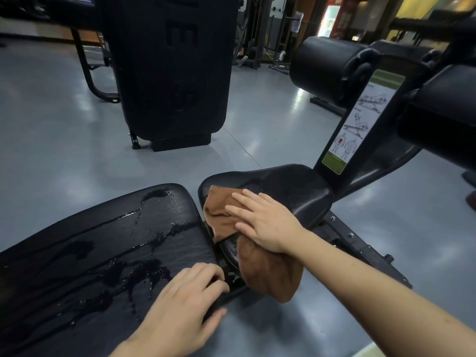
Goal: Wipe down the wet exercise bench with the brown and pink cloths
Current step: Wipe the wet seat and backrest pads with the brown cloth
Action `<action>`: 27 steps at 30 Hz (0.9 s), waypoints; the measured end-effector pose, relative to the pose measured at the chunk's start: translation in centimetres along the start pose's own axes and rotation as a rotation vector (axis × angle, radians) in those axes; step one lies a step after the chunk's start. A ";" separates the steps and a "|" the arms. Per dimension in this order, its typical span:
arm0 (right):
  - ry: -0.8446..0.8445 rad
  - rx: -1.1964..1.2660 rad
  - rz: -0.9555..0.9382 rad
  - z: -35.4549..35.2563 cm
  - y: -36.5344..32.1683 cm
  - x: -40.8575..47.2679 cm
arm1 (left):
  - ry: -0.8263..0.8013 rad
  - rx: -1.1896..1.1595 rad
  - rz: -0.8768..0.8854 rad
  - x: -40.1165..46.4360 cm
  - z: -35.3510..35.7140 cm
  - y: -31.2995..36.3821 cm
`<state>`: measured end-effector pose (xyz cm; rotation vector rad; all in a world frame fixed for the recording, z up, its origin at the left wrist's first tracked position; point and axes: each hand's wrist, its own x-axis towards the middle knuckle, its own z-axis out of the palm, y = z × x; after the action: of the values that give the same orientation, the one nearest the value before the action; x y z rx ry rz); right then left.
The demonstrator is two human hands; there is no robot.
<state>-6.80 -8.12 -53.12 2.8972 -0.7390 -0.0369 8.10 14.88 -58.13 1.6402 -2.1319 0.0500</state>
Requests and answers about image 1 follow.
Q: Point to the person's right hand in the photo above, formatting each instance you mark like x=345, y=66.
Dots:
x=271, y=226

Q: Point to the person's right forearm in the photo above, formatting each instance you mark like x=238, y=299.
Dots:
x=372, y=290

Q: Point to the brown cleaning cloth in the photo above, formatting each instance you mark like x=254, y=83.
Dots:
x=267, y=275

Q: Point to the black curved machine frame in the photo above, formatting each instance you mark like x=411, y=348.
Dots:
x=86, y=70

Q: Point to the black padded gym bench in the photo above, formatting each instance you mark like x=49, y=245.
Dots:
x=93, y=256

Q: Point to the pale green basin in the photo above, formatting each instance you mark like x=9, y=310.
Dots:
x=366, y=353

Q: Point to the person's left hand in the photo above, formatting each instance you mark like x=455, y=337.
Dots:
x=178, y=312

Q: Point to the red lit vending machine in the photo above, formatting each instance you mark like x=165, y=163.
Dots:
x=329, y=20

